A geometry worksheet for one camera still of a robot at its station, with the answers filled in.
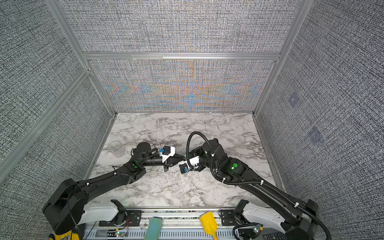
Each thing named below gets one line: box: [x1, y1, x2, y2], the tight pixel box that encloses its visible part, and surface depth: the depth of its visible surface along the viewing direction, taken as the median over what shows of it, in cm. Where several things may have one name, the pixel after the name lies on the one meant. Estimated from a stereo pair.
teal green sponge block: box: [144, 217, 162, 240], surface depth 72 cm
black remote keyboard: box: [262, 232, 286, 240], surface depth 69 cm
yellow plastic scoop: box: [199, 211, 218, 240], surface depth 73 cm
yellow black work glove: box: [48, 230, 80, 240], surface depth 69 cm
